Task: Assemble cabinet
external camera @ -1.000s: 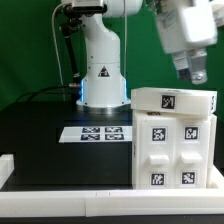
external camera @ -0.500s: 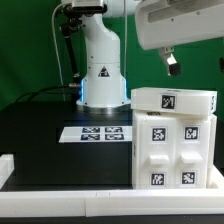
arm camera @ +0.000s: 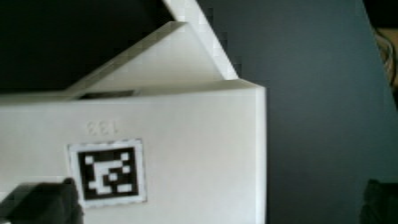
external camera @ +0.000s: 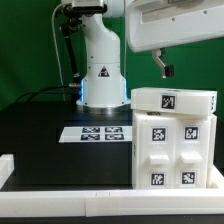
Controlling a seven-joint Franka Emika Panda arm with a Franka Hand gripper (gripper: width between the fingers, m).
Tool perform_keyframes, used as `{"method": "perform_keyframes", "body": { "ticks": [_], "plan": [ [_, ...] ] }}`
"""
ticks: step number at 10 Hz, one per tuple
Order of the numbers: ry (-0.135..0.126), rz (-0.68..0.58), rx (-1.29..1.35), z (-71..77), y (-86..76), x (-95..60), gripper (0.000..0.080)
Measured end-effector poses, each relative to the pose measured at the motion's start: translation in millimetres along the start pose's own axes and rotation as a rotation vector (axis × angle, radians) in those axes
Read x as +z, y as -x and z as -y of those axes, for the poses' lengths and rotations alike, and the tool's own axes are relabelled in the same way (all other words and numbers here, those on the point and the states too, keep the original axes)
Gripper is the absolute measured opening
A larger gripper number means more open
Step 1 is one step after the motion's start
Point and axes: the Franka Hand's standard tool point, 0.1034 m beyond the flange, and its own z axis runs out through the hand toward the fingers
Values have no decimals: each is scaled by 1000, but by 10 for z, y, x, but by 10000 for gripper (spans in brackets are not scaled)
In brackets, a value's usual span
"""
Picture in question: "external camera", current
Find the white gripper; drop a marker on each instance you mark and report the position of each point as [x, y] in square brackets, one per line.
[154, 24]

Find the white box part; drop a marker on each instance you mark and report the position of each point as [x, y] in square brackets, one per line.
[180, 101]

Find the white cabinet body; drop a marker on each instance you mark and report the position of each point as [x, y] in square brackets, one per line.
[142, 119]

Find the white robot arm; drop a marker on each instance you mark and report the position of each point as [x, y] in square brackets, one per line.
[103, 89]

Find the white flat tag plate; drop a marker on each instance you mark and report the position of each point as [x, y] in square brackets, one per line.
[78, 134]

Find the white U-shaped frame fence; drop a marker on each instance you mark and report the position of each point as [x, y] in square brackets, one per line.
[109, 202]

